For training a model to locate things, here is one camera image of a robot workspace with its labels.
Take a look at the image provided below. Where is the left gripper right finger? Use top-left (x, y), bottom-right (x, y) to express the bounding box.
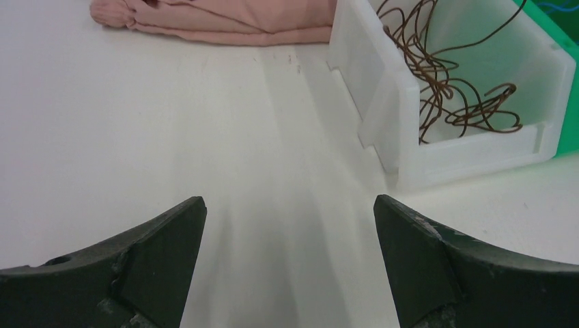
top-left (373, 195), bottom-right (578, 327)

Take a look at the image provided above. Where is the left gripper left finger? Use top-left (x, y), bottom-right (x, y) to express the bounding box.
top-left (1, 197), bottom-right (208, 327)

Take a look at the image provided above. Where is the black thin wire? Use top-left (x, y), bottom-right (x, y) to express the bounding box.
top-left (376, 0), bottom-right (528, 146)

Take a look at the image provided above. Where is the white plastic bin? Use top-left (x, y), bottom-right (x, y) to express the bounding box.
top-left (329, 1), bottom-right (577, 190)

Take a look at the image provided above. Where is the pink crumpled cloth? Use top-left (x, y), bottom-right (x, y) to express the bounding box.
top-left (89, 0), bottom-right (337, 46)

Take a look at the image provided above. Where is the green plastic bin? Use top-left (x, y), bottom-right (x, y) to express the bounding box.
top-left (513, 0), bottom-right (579, 158)

